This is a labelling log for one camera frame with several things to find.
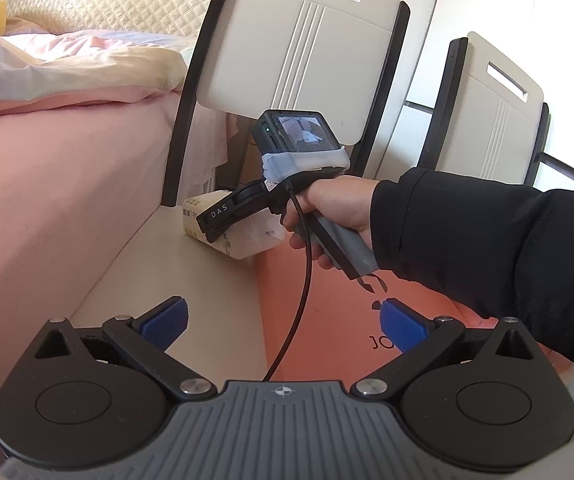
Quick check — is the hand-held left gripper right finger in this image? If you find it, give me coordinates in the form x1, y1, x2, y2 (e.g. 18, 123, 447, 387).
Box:
349, 298, 550, 402

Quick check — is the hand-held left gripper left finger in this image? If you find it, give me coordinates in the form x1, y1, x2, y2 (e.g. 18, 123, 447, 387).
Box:
32, 296, 218, 402

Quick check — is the white tissue pack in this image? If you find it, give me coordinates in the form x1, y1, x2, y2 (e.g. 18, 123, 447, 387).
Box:
182, 189, 288, 261

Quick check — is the person's right forearm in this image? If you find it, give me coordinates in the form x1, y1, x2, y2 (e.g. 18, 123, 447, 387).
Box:
369, 167, 574, 372

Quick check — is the white desktop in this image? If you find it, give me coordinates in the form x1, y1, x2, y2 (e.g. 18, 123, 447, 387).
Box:
70, 200, 574, 426

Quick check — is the person's right hand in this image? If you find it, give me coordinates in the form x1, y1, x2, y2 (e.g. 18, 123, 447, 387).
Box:
279, 176, 382, 271

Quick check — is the pink box lid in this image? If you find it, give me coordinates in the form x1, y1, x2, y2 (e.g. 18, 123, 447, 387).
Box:
256, 247, 492, 386

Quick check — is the pink bed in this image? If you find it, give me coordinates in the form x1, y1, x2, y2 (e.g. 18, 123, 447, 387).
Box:
0, 90, 228, 461

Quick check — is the quilted cream headboard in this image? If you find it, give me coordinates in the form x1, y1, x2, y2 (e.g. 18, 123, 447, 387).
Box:
0, 0, 220, 41

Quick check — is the pink and yellow duvet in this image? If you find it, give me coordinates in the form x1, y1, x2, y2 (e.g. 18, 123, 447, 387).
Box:
0, 27, 195, 123

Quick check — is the white chair with black frame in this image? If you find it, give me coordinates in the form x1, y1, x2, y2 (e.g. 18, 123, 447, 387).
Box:
159, 0, 413, 208
417, 31, 552, 188

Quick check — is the black cable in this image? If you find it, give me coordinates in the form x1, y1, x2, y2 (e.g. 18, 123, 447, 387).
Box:
261, 186, 315, 383

